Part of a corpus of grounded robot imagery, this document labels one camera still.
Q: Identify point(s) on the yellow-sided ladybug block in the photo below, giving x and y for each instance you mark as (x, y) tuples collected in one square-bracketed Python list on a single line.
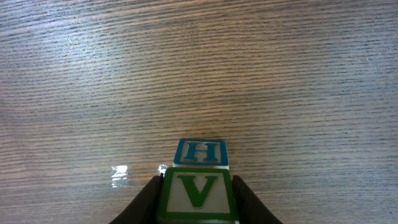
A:
[(197, 195)]

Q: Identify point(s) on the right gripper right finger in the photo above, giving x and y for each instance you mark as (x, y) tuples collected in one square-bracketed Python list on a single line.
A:
[(250, 208)]

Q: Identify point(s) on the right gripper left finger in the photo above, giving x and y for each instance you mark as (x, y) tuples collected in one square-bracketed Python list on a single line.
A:
[(142, 209)]

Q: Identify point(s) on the pretzel block red side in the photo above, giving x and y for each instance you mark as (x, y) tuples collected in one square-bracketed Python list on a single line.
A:
[(201, 153)]

